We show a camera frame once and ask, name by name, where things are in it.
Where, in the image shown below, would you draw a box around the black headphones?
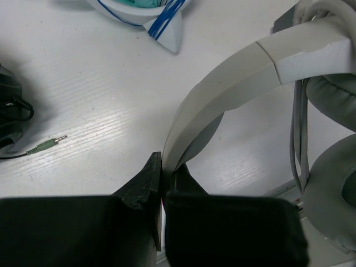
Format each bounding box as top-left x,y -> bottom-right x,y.
0,62 -> 68,160

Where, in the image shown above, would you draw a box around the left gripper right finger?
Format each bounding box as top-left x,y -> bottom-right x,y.
162,165 -> 309,266

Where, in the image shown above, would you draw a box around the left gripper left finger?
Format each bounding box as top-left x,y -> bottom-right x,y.
1,152 -> 161,266

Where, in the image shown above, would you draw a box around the white gaming headphones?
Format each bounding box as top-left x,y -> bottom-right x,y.
162,1 -> 355,251

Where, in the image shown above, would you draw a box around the teal cat-ear headphones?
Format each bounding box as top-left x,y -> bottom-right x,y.
87,0 -> 190,53

